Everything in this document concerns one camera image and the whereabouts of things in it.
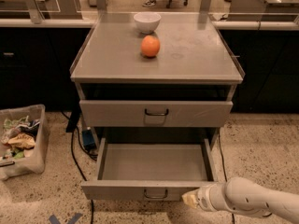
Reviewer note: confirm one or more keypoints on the grey metal drawer cabinet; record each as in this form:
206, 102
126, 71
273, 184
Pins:
193, 64

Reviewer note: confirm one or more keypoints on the orange fruit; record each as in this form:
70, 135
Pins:
150, 46

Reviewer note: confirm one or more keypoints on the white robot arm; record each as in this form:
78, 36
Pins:
244, 197

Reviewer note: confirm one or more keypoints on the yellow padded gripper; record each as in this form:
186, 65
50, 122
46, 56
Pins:
206, 198

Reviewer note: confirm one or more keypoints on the blue tape floor mark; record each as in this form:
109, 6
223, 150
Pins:
60, 219

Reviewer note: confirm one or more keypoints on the clear plastic bin with trash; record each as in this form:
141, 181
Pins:
24, 137

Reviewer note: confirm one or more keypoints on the blue power box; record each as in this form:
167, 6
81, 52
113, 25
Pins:
87, 138

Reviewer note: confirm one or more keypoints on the white ceramic bowl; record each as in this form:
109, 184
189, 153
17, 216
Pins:
147, 22

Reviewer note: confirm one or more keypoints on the grey drawer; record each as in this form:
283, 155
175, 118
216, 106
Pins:
150, 172
155, 113

